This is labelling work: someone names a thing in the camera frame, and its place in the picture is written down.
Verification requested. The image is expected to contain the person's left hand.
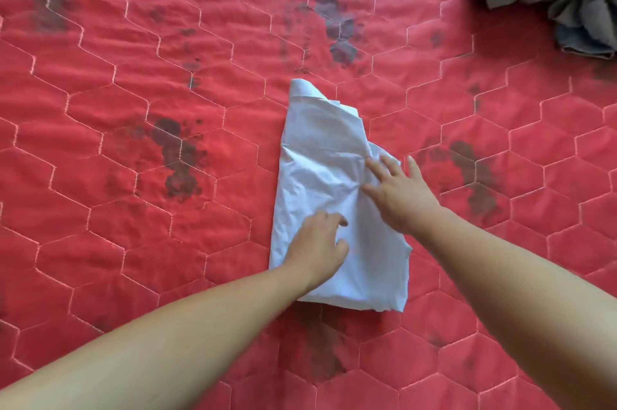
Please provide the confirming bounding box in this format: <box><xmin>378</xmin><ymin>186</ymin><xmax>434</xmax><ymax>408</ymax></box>
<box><xmin>280</xmin><ymin>210</ymin><xmax>350</xmax><ymax>294</ymax></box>

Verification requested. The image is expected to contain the person's right hand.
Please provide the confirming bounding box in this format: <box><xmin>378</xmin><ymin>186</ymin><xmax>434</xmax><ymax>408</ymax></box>
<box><xmin>361</xmin><ymin>155</ymin><xmax>444</xmax><ymax>237</ymax></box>

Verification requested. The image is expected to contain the white button shirt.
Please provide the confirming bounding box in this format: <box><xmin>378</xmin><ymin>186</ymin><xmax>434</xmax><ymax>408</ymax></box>
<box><xmin>268</xmin><ymin>78</ymin><xmax>413</xmax><ymax>313</ymax></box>

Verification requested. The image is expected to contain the person's left forearm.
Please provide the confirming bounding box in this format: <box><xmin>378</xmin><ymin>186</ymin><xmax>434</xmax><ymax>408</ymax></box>
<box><xmin>0</xmin><ymin>262</ymin><xmax>309</xmax><ymax>410</ymax></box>

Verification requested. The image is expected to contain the person's right forearm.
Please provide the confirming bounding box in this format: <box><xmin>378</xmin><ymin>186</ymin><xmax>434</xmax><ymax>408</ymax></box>
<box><xmin>416</xmin><ymin>207</ymin><xmax>617</xmax><ymax>410</ymax></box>

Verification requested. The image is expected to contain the red quilted mattress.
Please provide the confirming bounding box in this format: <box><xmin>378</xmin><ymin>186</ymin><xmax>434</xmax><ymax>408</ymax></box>
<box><xmin>0</xmin><ymin>0</ymin><xmax>617</xmax><ymax>410</ymax></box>

